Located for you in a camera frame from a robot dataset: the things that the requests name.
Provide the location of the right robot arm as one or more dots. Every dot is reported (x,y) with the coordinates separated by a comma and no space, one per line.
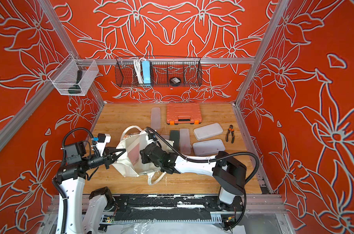
(229,172)

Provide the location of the pink pencil case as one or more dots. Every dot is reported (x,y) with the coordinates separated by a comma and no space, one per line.
(133,152)

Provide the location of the small black round device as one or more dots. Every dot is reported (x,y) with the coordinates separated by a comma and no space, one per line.
(175,81)

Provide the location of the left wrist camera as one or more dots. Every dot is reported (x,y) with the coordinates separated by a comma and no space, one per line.
(102,140)

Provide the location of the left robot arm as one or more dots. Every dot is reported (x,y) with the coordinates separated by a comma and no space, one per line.
(70,180)

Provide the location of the orange black pliers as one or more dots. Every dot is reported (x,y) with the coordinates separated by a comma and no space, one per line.
(230,132)

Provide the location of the grey pencil case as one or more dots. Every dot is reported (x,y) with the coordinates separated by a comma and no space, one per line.
(208,147)
(208,131)

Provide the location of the clear acrylic wall box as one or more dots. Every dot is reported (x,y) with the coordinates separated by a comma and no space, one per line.
(64,75)

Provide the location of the black wire wall basket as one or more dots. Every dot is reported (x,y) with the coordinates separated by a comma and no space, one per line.
(128,71)

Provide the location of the dark green flashlight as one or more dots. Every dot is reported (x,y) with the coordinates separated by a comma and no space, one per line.
(75,89)

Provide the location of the dark green pencil case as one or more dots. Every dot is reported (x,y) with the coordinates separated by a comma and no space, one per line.
(175,137)

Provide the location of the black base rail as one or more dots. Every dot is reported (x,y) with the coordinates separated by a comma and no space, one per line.
(134,208)

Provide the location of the translucent plastic pencil box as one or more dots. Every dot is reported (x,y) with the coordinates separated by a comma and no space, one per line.
(185,144)

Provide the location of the white canvas tote bag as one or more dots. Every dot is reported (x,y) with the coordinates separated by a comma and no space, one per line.
(133,140)

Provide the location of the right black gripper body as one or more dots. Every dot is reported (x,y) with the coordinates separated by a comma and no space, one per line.
(149,156)

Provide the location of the orange plastic tool case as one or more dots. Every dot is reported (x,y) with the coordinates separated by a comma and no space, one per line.
(179,113)

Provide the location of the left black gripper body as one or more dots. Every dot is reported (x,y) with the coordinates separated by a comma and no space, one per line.
(97,161)

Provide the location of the light blue box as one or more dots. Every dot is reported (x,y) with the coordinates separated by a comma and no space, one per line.
(146,69)

